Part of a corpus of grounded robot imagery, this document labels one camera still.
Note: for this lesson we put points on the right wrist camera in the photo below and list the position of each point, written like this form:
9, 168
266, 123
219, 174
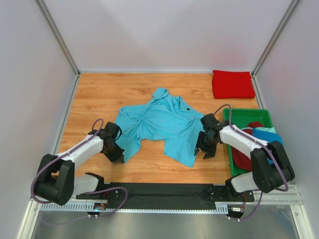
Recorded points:
209, 122

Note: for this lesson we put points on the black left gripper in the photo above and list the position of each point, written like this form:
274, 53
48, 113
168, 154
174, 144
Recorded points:
117, 158

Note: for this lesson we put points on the mint green t-shirt in bin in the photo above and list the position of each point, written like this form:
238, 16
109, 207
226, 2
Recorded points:
267, 129

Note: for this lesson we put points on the blue t-shirt in bin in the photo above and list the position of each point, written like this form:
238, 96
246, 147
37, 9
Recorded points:
266, 136

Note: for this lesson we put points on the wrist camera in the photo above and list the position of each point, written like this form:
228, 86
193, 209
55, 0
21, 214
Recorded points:
209, 122
113, 130

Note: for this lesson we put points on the aluminium corner post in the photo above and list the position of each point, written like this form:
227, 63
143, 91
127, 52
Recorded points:
57, 35
276, 35

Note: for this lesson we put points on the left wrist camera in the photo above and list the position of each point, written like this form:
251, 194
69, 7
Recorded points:
113, 130

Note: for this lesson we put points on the green plastic bin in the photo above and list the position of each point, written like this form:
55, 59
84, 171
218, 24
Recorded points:
241, 118

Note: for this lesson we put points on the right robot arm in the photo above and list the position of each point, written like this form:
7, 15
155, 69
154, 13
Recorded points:
271, 169

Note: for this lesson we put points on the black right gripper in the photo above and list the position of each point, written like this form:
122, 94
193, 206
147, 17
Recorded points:
208, 153

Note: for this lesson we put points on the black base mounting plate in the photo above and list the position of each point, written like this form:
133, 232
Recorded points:
167, 196

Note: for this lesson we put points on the light blue t-shirt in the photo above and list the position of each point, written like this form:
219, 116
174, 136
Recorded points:
164, 118

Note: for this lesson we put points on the left aluminium corner post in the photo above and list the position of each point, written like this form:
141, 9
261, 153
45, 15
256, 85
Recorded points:
57, 35

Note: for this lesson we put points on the right aluminium corner post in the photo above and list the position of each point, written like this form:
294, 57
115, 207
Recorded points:
276, 35

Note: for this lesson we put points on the folded red t-shirt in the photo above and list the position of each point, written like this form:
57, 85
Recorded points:
232, 85

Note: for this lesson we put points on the dark red t-shirt in bin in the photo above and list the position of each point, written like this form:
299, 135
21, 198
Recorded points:
240, 159

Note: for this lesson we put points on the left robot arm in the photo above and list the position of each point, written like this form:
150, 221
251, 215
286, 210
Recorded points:
55, 181

